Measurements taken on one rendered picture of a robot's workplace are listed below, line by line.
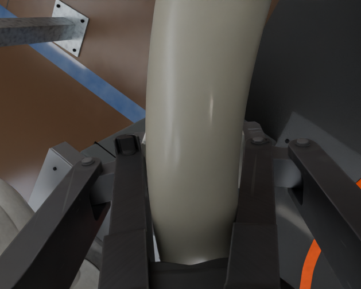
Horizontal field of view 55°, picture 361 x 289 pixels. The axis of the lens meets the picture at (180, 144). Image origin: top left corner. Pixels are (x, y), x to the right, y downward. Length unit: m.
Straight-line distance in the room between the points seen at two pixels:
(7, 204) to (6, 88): 1.56
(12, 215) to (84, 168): 0.59
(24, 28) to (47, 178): 0.86
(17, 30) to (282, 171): 1.47
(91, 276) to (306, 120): 1.00
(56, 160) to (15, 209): 0.15
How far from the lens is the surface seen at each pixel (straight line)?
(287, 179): 0.16
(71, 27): 1.80
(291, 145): 0.16
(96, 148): 0.88
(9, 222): 0.73
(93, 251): 0.83
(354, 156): 1.48
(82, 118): 1.91
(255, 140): 0.16
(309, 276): 1.77
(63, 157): 0.83
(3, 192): 0.76
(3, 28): 1.53
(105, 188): 0.16
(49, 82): 2.00
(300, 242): 1.68
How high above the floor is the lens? 1.40
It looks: 59 degrees down
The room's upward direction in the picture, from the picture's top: 129 degrees counter-clockwise
